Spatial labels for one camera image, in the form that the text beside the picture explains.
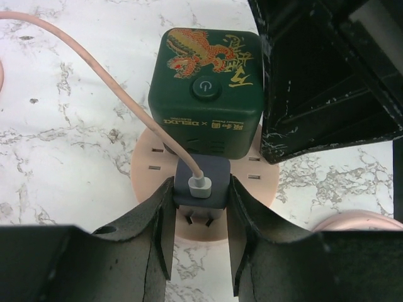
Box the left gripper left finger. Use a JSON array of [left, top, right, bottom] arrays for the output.
[[1, 178, 175, 301]]

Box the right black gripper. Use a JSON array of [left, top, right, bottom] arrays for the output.
[[249, 1, 402, 164]]

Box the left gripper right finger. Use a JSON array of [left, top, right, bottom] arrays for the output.
[[227, 176, 402, 301]]

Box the pink round disc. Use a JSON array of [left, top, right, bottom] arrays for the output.
[[130, 126, 280, 242]]

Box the grey USB charger block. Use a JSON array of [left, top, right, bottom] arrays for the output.
[[173, 154, 230, 210]]

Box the green cube plug adapter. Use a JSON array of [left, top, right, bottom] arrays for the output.
[[148, 28, 264, 160]]

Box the pink coiled cable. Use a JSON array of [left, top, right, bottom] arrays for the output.
[[311, 209, 403, 233]]

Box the thin pink USB cable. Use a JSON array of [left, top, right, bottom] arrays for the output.
[[0, 11, 212, 199]]

